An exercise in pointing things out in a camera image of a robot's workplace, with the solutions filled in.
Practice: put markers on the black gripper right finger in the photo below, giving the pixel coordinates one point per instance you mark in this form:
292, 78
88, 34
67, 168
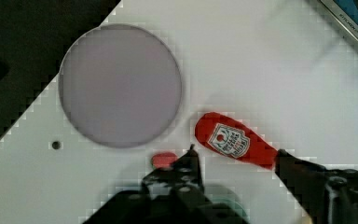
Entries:
329, 196

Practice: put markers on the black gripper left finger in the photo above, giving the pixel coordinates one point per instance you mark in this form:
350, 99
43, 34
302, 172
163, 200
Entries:
184, 172

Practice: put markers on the red ketchup bottle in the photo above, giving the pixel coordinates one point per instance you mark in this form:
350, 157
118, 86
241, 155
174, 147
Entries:
233, 139

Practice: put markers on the small red toy fruit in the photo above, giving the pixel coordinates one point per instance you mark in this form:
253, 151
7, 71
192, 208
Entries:
163, 159

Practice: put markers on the green cup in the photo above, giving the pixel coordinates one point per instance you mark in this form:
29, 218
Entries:
220, 205

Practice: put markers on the grey round plate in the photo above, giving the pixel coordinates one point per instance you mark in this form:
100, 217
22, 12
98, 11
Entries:
120, 86

